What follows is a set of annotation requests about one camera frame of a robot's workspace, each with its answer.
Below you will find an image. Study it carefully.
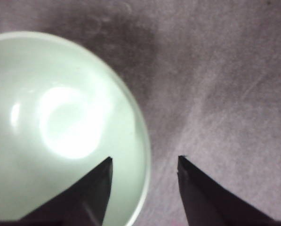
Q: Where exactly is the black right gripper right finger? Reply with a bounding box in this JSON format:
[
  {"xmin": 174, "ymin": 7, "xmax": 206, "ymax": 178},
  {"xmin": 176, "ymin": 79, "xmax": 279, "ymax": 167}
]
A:
[{"xmin": 177, "ymin": 155, "xmax": 281, "ymax": 226}]

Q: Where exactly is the green ceramic bowl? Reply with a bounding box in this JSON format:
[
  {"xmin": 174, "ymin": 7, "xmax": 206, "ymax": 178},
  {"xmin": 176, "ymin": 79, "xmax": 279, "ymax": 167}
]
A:
[{"xmin": 0, "ymin": 31, "xmax": 151, "ymax": 226}]

